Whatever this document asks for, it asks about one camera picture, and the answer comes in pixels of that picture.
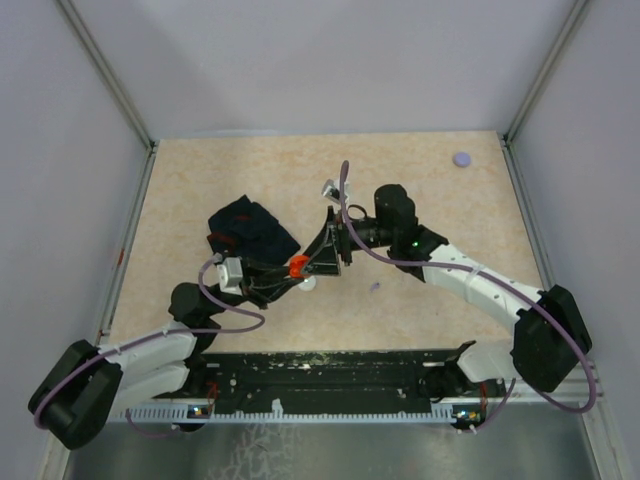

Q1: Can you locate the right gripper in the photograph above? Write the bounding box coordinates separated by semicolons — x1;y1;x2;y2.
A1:
301;206;396;276

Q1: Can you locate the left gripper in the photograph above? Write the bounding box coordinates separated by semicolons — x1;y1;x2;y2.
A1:
205;256;303;317

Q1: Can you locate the orange charging case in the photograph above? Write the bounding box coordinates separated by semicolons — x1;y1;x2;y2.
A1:
289;255;311;279

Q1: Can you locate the white charging case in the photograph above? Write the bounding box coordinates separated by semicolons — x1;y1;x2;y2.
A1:
298;276;317;292

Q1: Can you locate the purple charging case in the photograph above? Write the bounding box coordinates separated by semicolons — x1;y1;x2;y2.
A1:
452;152;472;168

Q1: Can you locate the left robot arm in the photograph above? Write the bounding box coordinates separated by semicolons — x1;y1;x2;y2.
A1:
28;255;310;450

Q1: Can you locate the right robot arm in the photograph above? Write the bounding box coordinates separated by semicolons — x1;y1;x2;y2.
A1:
300;184;592;396

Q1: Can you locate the dark navy cloth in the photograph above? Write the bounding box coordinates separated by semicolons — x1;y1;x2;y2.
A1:
207;195;300;266

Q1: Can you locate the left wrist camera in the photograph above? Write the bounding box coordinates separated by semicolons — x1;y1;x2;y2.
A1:
216;257;244;296

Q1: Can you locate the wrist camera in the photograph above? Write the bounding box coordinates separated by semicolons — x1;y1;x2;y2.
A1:
216;257;244;296
321;179;351;204

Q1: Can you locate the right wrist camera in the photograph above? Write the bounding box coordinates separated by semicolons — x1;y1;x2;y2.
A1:
321;179;351;204

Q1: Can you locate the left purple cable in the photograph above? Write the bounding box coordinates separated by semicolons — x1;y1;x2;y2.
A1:
33;252;267;441

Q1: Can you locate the purple cable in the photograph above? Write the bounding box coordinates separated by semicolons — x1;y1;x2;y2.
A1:
33;252;267;441
338;159;599;435

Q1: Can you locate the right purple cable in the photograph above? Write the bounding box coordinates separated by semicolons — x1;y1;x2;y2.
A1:
338;159;599;435

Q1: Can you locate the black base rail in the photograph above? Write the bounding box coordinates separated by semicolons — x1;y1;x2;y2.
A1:
137;345;508;423

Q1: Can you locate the left aluminium frame post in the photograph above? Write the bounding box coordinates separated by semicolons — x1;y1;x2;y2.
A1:
53;0;156;150

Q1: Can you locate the aluminium frame post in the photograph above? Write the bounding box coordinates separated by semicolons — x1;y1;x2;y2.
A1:
502;0;593;147
53;0;156;150

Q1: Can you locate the white cable duct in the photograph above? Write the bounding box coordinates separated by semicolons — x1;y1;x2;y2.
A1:
109;399;457;425

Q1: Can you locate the right aluminium frame post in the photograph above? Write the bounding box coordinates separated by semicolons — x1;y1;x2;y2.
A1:
502;0;593;147

